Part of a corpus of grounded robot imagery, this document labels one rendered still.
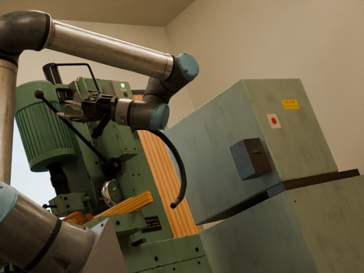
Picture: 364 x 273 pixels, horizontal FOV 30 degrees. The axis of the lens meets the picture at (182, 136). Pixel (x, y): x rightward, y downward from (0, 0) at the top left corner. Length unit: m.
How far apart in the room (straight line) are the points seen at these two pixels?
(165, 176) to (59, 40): 2.62
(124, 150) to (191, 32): 2.82
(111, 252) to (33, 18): 0.72
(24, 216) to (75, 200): 0.88
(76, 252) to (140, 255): 0.73
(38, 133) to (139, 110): 0.44
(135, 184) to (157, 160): 2.07
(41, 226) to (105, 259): 0.17
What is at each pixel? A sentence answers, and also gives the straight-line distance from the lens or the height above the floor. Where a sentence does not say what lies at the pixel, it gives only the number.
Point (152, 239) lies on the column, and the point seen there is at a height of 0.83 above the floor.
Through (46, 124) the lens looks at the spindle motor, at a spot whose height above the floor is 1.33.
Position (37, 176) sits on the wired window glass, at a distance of 4.24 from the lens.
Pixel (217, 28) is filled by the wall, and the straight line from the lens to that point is 5.09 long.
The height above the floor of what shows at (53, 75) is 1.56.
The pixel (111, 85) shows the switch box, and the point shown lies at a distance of 2.72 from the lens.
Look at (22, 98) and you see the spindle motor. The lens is 2.56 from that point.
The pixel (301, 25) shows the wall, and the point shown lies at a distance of 4.62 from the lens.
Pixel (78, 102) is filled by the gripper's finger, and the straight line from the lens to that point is 2.40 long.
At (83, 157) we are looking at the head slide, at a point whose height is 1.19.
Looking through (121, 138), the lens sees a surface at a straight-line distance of 2.56.
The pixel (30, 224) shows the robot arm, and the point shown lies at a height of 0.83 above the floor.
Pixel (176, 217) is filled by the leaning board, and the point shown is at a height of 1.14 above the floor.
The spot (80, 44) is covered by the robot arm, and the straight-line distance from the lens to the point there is 2.05.
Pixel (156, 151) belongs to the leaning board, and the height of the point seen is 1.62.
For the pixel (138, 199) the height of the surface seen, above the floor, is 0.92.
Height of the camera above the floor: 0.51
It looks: 14 degrees up
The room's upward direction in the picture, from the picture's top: 20 degrees counter-clockwise
